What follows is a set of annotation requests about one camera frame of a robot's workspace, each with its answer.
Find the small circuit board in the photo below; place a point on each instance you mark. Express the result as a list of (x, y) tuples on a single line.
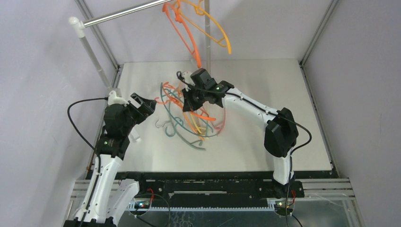
[(282, 205), (141, 205)]

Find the white clothes rack frame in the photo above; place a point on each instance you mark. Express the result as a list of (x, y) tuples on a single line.
[(142, 33)]

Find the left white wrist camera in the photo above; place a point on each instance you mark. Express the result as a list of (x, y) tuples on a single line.
[(114, 99)]

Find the teal plastic hanger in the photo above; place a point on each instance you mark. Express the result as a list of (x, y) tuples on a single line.
[(190, 140)]

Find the light orange wire-hook hanger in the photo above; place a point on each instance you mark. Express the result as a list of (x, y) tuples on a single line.
[(194, 123)]

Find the right small circuit board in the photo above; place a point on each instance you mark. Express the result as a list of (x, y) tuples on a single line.
[(282, 205)]

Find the pale yellow wire-hook hanger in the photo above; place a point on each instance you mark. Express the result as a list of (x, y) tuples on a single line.
[(202, 112)]

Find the orange plastic hanger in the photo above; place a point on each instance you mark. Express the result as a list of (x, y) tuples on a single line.
[(175, 18), (170, 91)]

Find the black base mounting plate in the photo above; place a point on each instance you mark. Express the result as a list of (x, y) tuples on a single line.
[(219, 190)]

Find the aluminium rail frame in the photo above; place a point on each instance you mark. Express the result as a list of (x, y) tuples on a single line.
[(330, 190)]

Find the pink wire-hook hanger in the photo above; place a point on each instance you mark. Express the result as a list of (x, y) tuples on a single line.
[(221, 125)]

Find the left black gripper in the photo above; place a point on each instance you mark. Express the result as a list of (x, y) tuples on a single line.
[(147, 107)]

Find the yellow-orange plastic hanger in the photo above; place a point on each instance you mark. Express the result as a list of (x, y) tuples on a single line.
[(212, 28)]

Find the left small circuit board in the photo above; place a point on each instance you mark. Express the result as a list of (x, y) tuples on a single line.
[(141, 205)]

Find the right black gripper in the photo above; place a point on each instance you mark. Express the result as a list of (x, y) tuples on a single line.
[(189, 100)]

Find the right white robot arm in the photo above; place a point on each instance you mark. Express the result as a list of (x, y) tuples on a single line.
[(280, 130)]

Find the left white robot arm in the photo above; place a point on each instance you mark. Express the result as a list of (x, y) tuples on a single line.
[(100, 207)]

